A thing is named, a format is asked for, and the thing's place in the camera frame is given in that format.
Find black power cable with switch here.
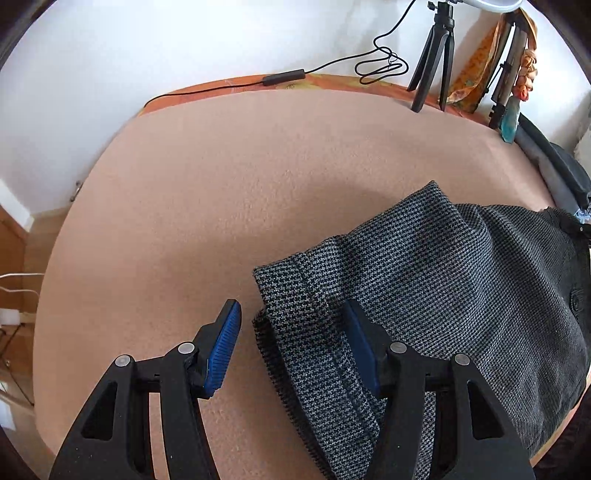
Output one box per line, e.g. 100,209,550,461
142,0,419,108

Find grey houndstooth pants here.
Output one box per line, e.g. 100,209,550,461
253,183,590,479

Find orange floral bed sheet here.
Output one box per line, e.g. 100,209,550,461
138,74,414,116

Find black mini tripod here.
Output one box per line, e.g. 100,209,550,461
407,1,455,113

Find white ring light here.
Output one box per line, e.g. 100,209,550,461
457,0,523,14

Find green patterned white pillow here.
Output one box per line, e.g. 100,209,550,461
574,129,591,175

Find metal door stopper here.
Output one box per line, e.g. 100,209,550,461
69,180,84,203

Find white cable on floor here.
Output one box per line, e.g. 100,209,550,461
0,271,45,301

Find folded dark grey clothes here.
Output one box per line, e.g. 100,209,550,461
515,114,590,217

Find folded tripod with orange scarf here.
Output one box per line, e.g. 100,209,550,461
447,8,538,143

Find peach blanket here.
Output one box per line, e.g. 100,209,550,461
33,89,552,479

